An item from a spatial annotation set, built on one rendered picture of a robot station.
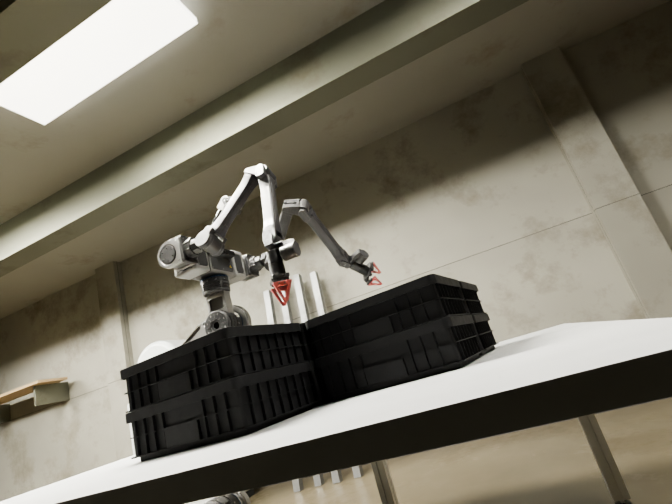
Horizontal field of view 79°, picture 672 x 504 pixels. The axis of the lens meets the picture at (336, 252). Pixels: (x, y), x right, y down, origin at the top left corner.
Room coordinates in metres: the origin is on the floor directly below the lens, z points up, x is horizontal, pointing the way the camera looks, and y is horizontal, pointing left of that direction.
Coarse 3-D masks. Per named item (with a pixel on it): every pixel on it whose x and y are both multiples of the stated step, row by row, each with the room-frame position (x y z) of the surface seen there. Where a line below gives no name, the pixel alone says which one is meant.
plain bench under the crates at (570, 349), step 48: (528, 336) 1.64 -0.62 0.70; (576, 336) 0.92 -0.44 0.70; (624, 336) 0.64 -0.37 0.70; (432, 384) 0.79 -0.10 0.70; (480, 384) 0.58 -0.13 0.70; (528, 384) 0.46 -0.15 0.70; (576, 384) 0.44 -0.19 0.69; (624, 384) 0.43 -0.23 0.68; (288, 432) 0.70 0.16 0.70; (336, 432) 0.53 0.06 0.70; (384, 432) 0.51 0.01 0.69; (432, 432) 0.49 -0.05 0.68; (480, 432) 0.47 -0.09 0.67; (96, 480) 0.89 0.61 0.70; (144, 480) 0.63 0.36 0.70; (192, 480) 0.59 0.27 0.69; (240, 480) 0.57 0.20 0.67; (288, 480) 0.55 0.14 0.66; (384, 480) 2.10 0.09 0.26
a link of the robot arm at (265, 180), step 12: (264, 168) 1.55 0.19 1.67; (264, 180) 1.55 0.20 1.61; (276, 180) 1.64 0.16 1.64; (264, 192) 1.53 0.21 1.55; (264, 204) 1.51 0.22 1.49; (276, 204) 1.53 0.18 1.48; (264, 216) 1.49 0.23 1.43; (276, 216) 1.49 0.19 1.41; (264, 228) 1.46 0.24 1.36; (276, 228) 1.46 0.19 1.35; (276, 240) 1.44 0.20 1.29
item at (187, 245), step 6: (180, 240) 1.61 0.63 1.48; (186, 240) 1.62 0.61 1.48; (192, 240) 1.61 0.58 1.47; (180, 246) 1.61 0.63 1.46; (186, 246) 1.61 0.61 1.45; (192, 246) 1.61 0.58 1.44; (180, 252) 1.61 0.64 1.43; (186, 252) 1.62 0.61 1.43; (192, 252) 1.62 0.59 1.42; (198, 252) 1.63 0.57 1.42; (186, 258) 1.63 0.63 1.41; (192, 258) 1.66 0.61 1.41
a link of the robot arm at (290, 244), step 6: (270, 234) 1.43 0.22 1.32; (264, 240) 1.43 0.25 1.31; (270, 240) 1.42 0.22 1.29; (288, 240) 1.41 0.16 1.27; (294, 240) 1.41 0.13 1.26; (264, 246) 1.42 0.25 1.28; (270, 246) 1.43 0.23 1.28; (276, 246) 1.44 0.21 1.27; (282, 246) 1.41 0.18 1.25; (288, 246) 1.39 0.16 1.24; (294, 246) 1.40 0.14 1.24; (282, 252) 1.40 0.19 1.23; (288, 252) 1.39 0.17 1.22; (294, 252) 1.39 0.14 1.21; (300, 252) 1.43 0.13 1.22; (288, 258) 1.41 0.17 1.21
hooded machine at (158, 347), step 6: (156, 342) 3.53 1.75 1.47; (162, 342) 3.52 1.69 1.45; (168, 342) 3.52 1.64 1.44; (174, 342) 3.58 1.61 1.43; (180, 342) 3.65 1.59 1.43; (150, 348) 3.53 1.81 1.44; (156, 348) 3.52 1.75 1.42; (162, 348) 3.50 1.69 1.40; (168, 348) 3.49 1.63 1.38; (144, 354) 3.55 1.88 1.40; (150, 354) 3.54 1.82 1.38; (156, 354) 3.52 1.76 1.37; (138, 360) 3.58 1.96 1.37; (132, 432) 3.57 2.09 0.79; (132, 444) 3.57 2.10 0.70; (246, 492) 3.86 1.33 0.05; (252, 492) 3.94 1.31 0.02; (210, 498) 3.39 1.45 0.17
